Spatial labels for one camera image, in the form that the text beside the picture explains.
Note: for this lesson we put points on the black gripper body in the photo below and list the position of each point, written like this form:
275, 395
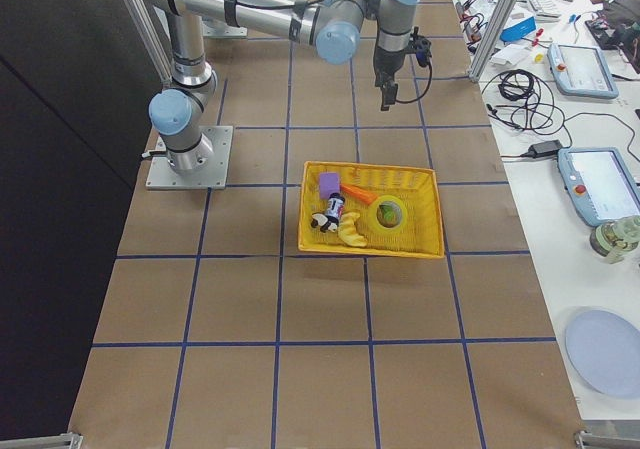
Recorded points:
386, 62

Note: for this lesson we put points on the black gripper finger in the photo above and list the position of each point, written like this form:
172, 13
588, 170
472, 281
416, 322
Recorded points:
389, 94

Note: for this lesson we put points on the yellow tape roll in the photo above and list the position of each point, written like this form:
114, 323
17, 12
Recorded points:
374, 222

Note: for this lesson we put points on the orange toy carrot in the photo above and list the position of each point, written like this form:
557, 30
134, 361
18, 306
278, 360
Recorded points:
364, 196

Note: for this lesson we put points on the purple cube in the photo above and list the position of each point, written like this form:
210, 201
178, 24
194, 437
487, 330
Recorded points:
328, 184

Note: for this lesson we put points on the small printed bottle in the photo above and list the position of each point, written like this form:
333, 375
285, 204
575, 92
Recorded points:
334, 209

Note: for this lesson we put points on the green toy leaf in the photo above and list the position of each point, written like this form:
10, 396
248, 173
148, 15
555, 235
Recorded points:
388, 215

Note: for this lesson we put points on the blue cardboard box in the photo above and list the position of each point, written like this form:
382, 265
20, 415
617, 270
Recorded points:
516, 29

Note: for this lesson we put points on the panda toy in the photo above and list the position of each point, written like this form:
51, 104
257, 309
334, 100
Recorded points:
324, 223

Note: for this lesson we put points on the yellow plastic basket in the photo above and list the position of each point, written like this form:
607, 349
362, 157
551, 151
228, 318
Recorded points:
366, 209

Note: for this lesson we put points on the toy croissant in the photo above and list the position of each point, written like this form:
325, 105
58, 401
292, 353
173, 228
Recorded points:
347, 230

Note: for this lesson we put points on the black power adapter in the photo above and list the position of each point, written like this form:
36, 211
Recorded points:
544, 149

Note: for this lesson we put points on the far teach pendant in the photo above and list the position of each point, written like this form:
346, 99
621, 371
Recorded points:
581, 71

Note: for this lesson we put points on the teach pendant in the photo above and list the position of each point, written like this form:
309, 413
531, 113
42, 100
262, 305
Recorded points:
581, 71
598, 183

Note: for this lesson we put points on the near teach pendant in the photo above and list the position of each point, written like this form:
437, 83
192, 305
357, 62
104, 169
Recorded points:
598, 183

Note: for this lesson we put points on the glass jar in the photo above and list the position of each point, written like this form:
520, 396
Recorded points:
615, 239

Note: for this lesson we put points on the blue plate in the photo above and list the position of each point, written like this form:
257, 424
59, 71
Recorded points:
604, 350

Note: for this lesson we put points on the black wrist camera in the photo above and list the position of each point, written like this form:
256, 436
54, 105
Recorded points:
420, 47

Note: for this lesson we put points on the aluminium frame post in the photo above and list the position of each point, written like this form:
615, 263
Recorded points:
499, 17

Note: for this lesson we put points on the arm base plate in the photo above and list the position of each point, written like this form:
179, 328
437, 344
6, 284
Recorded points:
205, 166
215, 29

